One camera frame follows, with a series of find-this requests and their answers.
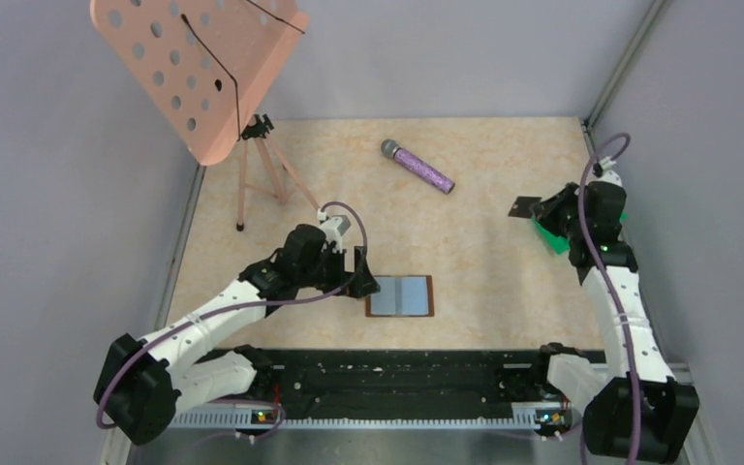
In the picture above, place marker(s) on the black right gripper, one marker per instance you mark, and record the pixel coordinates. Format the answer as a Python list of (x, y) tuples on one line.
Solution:
[(545, 210)]

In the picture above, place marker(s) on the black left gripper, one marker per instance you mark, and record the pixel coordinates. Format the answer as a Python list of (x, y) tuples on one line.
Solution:
[(363, 283)]

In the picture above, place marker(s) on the brown leather card holder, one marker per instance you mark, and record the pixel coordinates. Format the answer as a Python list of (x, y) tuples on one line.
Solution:
[(401, 296)]

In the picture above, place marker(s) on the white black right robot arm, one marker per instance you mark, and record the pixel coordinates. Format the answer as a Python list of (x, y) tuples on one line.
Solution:
[(637, 409)]

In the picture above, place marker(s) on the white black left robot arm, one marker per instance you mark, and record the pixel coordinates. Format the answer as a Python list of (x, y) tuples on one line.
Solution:
[(147, 381)]

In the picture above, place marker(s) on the green plastic bin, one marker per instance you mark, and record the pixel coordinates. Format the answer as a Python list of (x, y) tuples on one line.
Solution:
[(559, 245)]

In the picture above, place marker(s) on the purple glitter microphone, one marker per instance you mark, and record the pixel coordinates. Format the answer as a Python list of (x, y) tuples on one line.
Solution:
[(392, 150)]

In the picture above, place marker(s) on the pink music stand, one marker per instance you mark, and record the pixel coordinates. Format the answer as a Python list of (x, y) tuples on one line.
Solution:
[(206, 65)]

